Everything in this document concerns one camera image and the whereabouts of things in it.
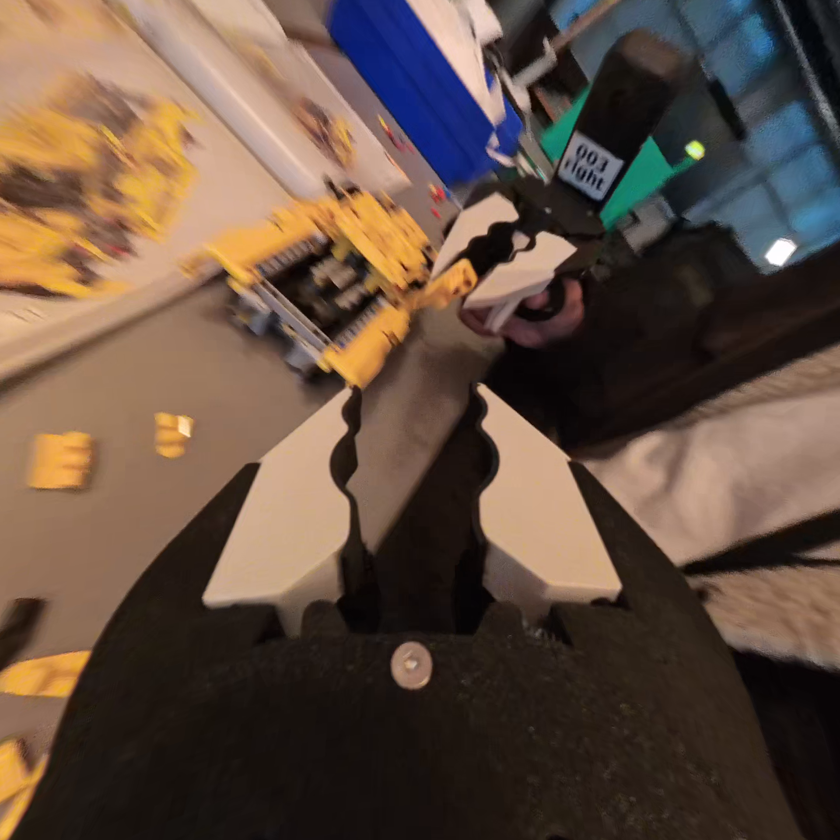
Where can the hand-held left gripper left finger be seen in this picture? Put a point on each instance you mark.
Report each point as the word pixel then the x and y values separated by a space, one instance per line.
pixel 275 538

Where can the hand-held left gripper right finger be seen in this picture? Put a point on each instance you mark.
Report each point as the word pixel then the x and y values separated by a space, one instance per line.
pixel 551 538

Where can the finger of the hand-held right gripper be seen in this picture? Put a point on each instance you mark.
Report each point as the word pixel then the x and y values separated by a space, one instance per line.
pixel 479 216
pixel 525 269

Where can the yellow brick model car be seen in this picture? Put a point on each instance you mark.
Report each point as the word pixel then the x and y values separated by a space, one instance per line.
pixel 367 229

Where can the pile of small yellow bricks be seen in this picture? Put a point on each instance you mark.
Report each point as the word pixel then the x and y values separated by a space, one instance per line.
pixel 59 459

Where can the instruction booklet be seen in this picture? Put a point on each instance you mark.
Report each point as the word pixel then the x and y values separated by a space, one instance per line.
pixel 216 177

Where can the person's right forearm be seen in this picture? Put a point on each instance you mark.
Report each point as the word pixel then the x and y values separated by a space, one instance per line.
pixel 656 341

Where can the person's right hand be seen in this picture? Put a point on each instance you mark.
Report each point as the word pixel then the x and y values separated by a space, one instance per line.
pixel 544 334

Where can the pile of small coloured bricks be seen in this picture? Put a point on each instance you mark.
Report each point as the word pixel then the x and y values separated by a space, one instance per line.
pixel 435 193

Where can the green plastic bin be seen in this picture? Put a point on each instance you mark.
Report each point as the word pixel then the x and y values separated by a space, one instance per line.
pixel 646 177

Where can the black dotted rubber mat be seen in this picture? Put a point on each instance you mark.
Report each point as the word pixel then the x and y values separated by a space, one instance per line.
pixel 426 525

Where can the blue plastic bin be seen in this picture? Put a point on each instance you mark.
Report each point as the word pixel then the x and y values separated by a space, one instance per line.
pixel 407 79

